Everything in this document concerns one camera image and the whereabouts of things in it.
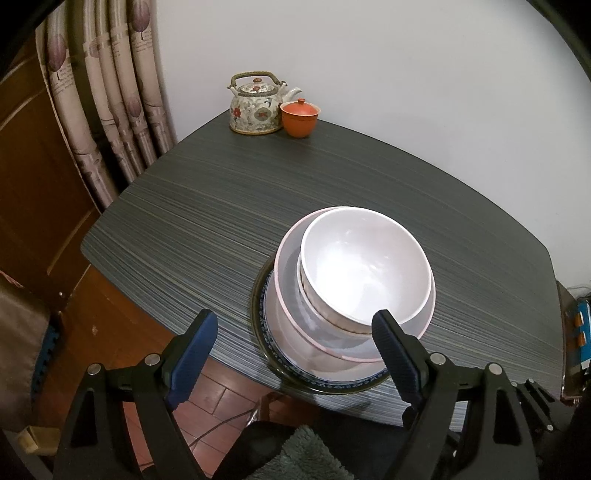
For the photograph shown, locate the white plate pink flowers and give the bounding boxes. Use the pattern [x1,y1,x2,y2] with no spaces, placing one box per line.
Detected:
[263,282,388,384]

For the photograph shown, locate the blue floral porcelain plate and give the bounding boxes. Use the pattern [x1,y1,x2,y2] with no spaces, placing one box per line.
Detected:
[249,256,390,395]

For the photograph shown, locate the pink bowl white inside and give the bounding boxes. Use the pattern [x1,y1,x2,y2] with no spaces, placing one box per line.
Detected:
[271,207,437,362]

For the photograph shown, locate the large white bowl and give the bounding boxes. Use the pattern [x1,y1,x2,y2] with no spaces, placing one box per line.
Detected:
[298,206,434,326]

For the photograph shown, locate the small white ribbed bowl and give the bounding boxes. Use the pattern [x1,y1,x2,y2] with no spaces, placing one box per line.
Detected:
[297,259,370,335]

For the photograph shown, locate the grey fluffy cloth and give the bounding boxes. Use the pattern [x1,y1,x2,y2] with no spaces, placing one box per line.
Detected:
[247,426,355,480]

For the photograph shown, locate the floral ceramic teapot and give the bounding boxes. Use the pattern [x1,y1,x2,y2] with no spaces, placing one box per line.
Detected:
[228,71,302,136]

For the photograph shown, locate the orange lidded tea cup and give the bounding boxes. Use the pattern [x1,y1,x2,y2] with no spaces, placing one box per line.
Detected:
[280,98,321,139]

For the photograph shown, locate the patterned beige curtain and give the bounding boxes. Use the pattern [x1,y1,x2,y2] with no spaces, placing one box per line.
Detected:
[35,1,174,209]

